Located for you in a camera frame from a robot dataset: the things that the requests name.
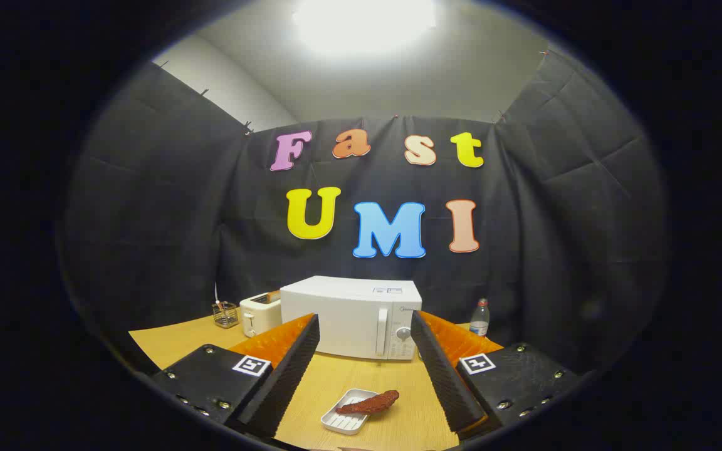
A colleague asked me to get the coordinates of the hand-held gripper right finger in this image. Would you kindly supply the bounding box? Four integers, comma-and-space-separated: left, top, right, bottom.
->
410, 310, 582, 436

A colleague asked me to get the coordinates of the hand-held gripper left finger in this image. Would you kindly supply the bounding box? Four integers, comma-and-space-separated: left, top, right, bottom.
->
148, 313, 322, 439

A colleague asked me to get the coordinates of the white bread toaster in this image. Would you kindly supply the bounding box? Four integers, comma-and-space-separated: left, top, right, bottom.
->
239, 291, 283, 338

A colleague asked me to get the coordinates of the white toaster oven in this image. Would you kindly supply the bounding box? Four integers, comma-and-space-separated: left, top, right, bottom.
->
280, 276, 423, 361

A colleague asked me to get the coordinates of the dark red meat strip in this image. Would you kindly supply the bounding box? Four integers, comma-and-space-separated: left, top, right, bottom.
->
336, 390, 400, 415

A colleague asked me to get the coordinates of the bright ceiling light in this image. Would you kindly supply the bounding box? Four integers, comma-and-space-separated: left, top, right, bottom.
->
292, 0, 438, 58

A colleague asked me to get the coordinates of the black backdrop cloth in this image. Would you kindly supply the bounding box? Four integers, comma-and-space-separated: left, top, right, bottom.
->
62, 50, 670, 376

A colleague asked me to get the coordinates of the small white ribbed tray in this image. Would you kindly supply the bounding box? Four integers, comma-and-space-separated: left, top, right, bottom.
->
320, 388, 379, 436

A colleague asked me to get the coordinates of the clear plastic water bottle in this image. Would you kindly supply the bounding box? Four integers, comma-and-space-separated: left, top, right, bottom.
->
469, 298, 491, 338

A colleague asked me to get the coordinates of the wire mesh utensil basket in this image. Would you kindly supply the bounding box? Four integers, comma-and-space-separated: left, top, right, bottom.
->
212, 301, 240, 329

